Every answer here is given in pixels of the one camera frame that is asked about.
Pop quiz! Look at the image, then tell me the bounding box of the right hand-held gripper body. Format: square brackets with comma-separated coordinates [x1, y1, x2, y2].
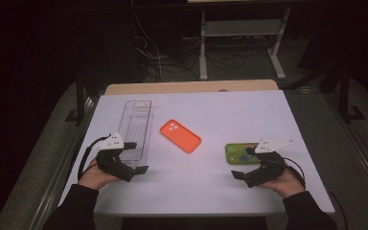
[243, 139, 295, 189]

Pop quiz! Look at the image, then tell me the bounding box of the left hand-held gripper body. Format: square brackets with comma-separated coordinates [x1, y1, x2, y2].
[95, 132, 137, 183]

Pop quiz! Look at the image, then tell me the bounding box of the green phone case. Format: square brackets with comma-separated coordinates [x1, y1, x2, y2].
[224, 142, 263, 166]

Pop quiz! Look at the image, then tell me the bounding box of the clear plastic tray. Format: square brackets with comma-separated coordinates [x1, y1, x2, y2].
[118, 100, 154, 169]

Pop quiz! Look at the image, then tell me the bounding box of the orange phone case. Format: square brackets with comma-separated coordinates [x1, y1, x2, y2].
[159, 119, 202, 154]

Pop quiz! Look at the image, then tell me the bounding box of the person's right hand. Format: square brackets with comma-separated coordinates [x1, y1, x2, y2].
[258, 169, 306, 199]

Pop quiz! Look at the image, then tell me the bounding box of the person's left hand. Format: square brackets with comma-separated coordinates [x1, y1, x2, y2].
[77, 158, 122, 191]

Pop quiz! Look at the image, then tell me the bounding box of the black metal stand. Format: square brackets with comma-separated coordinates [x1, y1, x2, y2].
[65, 71, 88, 127]
[338, 61, 367, 124]

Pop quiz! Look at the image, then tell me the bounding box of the left hand-held gripper cable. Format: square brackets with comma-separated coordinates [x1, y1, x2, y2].
[77, 135, 111, 181]

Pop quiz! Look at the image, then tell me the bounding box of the hand-held gripper cable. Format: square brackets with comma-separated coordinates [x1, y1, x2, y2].
[282, 156, 307, 190]
[77, 135, 111, 181]

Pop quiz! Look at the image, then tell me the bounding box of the right hand-held gripper cable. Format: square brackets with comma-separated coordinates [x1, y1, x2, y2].
[282, 156, 307, 190]

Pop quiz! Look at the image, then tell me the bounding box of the aluminium rail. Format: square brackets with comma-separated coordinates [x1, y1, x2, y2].
[324, 92, 368, 199]
[28, 95, 100, 230]

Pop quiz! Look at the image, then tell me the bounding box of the thin black cable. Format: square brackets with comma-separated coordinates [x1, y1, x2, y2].
[328, 190, 350, 230]

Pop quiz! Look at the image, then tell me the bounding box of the tangle of floor cables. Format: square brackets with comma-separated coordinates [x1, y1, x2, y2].
[130, 12, 202, 82]

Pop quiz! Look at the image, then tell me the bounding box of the white metal desk frame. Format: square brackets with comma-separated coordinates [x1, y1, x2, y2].
[198, 7, 292, 81]

